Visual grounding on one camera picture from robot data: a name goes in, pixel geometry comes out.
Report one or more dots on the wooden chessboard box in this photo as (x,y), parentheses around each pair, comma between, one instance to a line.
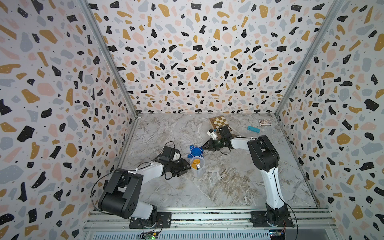
(218,122)

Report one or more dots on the teal small box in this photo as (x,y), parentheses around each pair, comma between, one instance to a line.
(253,129)

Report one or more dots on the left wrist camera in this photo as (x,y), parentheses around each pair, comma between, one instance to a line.
(170,154)

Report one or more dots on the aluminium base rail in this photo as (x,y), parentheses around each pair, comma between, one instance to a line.
(218,223)

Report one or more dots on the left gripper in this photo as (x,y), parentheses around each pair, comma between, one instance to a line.
(184,167)

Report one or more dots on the playing card box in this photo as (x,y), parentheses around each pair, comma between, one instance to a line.
(265,122)

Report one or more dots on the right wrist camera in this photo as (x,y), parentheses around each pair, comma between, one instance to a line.
(213,134)

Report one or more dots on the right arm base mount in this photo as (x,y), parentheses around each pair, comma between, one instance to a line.
(279,217)

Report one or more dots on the cream tube orange cap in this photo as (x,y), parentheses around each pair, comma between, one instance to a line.
(196,164)

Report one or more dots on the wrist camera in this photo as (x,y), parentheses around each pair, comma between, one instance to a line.
(213,134)
(170,154)

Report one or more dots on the clear plastic container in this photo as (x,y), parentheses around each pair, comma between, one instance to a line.
(198,173)

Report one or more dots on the blue container lid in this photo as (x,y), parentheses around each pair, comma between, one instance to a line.
(195,151)

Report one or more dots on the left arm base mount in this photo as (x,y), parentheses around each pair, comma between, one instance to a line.
(161,220)

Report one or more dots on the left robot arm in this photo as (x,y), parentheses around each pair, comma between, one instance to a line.
(122,193)

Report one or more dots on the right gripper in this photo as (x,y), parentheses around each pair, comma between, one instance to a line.
(210,145)

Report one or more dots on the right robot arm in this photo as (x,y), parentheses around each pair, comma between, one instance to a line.
(266,159)

